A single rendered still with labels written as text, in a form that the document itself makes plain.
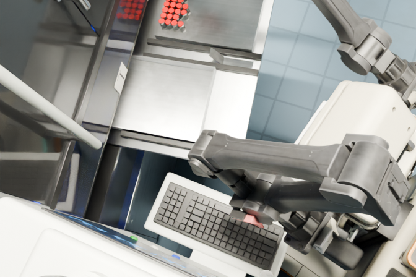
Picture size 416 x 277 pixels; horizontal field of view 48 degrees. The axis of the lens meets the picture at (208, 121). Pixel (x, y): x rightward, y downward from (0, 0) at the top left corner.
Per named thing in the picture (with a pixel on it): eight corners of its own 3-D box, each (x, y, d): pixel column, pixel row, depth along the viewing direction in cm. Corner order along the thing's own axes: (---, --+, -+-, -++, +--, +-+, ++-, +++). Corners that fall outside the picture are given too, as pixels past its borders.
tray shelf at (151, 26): (98, 142, 158) (96, 140, 156) (151, -35, 177) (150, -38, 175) (239, 169, 148) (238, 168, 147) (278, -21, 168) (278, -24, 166)
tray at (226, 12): (156, 39, 164) (154, 35, 161) (175, -24, 172) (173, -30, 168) (252, 54, 158) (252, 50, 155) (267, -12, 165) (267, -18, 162)
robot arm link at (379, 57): (385, 78, 113) (399, 60, 113) (359, 51, 109) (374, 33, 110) (363, 75, 121) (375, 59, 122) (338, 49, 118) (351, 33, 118)
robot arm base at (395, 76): (404, 104, 113) (429, 65, 115) (384, 82, 110) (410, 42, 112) (378, 102, 120) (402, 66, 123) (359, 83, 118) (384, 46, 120)
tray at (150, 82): (101, 126, 157) (97, 123, 154) (121, 56, 164) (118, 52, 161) (199, 144, 151) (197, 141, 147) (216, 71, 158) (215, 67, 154)
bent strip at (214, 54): (210, 63, 159) (208, 55, 153) (213, 55, 160) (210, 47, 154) (252, 70, 156) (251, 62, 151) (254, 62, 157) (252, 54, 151)
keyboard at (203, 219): (153, 221, 153) (151, 221, 150) (170, 182, 156) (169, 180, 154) (269, 272, 143) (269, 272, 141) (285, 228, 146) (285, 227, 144)
